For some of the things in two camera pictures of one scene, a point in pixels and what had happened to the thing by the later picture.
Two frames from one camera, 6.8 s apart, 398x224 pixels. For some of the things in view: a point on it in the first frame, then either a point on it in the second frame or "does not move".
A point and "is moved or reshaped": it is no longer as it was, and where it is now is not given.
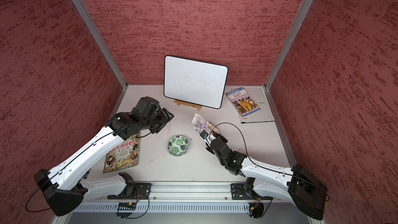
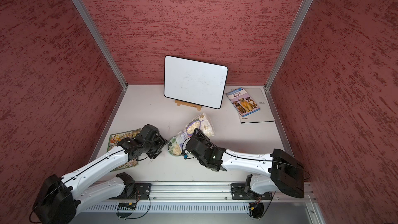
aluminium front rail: x=187 y=198 does not move
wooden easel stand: x=184 y=103 does not move
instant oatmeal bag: x=200 y=123 is moved or reshaped
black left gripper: x=165 y=117 to x=161 y=142
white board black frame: x=196 y=82 does not move
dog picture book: x=243 y=102 does not move
